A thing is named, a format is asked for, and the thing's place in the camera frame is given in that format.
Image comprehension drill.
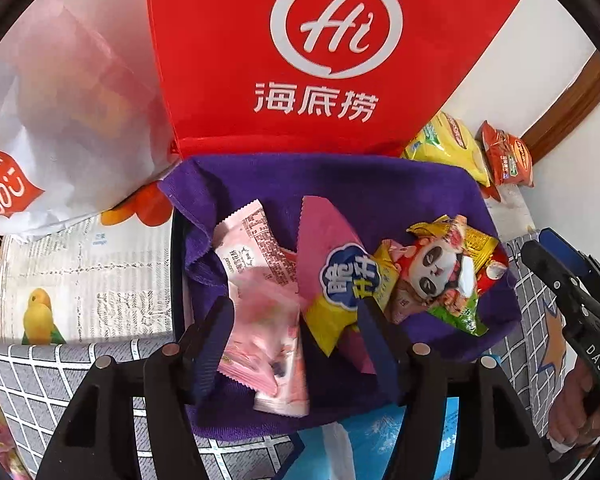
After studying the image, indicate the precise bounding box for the purple towel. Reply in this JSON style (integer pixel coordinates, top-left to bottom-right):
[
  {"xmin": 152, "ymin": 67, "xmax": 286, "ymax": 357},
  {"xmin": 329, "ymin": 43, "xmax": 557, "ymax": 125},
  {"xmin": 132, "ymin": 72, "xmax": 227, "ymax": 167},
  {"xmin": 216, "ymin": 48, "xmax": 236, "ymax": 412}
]
[{"xmin": 157, "ymin": 152, "xmax": 523, "ymax": 442}]

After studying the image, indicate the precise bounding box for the light pink snack packet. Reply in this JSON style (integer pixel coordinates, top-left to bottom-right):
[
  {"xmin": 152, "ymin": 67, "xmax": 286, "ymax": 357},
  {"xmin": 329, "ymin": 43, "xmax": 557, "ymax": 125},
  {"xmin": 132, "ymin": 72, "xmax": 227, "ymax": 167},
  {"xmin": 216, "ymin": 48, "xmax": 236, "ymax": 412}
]
[{"xmin": 217, "ymin": 265, "xmax": 312, "ymax": 417}]

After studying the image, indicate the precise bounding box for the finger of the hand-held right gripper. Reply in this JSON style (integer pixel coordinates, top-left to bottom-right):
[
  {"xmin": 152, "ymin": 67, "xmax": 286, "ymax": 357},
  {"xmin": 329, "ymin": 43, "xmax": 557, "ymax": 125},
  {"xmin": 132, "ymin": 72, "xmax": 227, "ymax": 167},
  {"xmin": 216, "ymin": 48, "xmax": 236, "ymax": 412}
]
[
  {"xmin": 537, "ymin": 227, "xmax": 600, "ymax": 306},
  {"xmin": 521, "ymin": 239, "xmax": 588, "ymax": 313}
]

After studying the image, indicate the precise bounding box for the red paper bag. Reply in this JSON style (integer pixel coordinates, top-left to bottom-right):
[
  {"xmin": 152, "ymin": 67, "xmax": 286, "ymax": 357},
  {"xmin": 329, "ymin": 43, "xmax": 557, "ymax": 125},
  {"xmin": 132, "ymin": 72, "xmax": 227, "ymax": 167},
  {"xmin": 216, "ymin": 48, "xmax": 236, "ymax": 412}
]
[{"xmin": 145, "ymin": 0, "xmax": 531, "ymax": 158}]

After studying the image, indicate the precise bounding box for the brown wooden door frame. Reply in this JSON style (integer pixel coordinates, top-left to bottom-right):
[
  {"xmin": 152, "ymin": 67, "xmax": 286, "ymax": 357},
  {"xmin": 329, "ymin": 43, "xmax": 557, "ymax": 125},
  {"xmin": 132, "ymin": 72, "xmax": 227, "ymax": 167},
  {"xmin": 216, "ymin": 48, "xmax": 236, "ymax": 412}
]
[{"xmin": 521, "ymin": 52, "xmax": 600, "ymax": 161}]

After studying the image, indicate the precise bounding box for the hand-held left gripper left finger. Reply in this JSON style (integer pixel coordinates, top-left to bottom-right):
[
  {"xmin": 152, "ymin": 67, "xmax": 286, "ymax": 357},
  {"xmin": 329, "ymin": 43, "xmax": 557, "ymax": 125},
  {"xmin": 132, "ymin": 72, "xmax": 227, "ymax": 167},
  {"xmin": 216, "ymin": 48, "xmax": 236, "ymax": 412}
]
[{"xmin": 35, "ymin": 296, "xmax": 236, "ymax": 480}]

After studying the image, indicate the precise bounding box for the yellow snack packet blue label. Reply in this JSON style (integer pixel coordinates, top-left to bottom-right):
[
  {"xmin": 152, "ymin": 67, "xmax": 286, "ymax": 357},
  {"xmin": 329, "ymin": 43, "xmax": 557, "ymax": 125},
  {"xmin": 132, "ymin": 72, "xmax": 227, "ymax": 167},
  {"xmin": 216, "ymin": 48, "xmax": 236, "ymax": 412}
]
[{"xmin": 304, "ymin": 242, "xmax": 402, "ymax": 357}]

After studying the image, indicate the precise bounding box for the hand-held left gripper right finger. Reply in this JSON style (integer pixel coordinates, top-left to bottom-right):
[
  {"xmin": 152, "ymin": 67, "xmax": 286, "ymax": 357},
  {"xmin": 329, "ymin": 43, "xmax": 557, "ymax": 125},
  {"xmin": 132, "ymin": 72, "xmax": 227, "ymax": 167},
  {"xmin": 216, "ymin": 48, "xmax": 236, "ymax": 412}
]
[{"xmin": 357, "ymin": 300, "xmax": 551, "ymax": 480}]

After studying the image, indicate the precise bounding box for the orange chips bag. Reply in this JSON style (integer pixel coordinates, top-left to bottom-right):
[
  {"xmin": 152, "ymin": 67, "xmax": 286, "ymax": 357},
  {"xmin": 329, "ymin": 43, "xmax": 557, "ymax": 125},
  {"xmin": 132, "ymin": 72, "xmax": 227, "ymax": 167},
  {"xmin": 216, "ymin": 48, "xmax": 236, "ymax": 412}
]
[{"xmin": 475, "ymin": 120, "xmax": 534, "ymax": 189}]

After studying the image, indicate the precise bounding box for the magenta snack packet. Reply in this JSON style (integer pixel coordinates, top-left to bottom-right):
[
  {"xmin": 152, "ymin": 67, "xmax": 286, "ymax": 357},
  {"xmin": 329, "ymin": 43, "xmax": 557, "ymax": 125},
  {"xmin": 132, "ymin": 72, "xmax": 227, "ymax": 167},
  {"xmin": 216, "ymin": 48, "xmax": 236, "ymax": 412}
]
[{"xmin": 296, "ymin": 195, "xmax": 377, "ymax": 376}]

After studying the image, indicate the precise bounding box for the person's right hand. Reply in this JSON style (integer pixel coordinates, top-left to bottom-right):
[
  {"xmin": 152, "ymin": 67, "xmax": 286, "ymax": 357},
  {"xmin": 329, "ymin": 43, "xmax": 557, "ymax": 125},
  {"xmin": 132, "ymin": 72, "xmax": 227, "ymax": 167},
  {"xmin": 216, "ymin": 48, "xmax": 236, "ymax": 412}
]
[{"xmin": 549, "ymin": 364, "xmax": 600, "ymax": 457}]

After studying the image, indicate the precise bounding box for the pink white text snack packet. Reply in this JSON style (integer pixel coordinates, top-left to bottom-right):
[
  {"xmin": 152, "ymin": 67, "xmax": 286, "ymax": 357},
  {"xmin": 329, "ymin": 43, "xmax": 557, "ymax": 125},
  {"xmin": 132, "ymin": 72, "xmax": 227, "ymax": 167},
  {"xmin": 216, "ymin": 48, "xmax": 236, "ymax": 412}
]
[{"xmin": 214, "ymin": 199, "xmax": 302, "ymax": 293}]

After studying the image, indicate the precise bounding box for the grey checked blanket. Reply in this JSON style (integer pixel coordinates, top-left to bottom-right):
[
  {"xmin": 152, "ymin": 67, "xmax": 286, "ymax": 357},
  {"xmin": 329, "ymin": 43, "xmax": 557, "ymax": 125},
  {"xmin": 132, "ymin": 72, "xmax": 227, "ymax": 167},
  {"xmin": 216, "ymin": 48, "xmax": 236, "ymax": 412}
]
[{"xmin": 0, "ymin": 230, "xmax": 572, "ymax": 480}]

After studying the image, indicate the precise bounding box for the yellow chips bag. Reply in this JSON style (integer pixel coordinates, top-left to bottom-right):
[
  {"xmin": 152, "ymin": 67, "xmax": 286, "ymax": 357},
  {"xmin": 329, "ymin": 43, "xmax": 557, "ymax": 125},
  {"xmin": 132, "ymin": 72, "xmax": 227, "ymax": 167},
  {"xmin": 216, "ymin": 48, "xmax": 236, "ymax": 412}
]
[{"xmin": 399, "ymin": 112, "xmax": 492, "ymax": 187}]

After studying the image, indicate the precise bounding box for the yellow triangular snack packet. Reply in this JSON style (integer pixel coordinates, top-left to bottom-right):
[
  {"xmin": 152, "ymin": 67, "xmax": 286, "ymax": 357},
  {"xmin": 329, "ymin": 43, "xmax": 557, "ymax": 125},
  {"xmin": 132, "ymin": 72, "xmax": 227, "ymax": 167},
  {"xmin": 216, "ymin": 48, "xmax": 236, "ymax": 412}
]
[{"xmin": 406, "ymin": 215, "xmax": 501, "ymax": 272}]

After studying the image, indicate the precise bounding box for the green and red snack packet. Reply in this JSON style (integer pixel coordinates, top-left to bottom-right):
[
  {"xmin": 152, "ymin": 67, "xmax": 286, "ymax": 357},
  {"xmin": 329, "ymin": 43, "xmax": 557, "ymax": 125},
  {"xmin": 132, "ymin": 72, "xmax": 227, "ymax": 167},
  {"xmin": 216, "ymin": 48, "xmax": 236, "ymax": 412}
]
[{"xmin": 377, "ymin": 220, "xmax": 510, "ymax": 337}]

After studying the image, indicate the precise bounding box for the blue tissue pack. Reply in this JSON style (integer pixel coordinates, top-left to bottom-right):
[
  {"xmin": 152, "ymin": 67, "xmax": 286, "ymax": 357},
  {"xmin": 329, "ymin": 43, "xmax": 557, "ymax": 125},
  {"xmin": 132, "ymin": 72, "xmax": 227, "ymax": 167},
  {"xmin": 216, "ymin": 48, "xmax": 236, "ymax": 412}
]
[{"xmin": 292, "ymin": 395, "xmax": 461, "ymax": 480}]

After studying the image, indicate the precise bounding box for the white plastic bag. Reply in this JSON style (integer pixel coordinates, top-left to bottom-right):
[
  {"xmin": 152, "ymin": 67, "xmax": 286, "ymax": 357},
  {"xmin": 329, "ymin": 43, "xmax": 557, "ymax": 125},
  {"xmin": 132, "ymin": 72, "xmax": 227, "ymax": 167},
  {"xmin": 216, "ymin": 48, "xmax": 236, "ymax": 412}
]
[{"xmin": 0, "ymin": 0, "xmax": 182, "ymax": 236}]

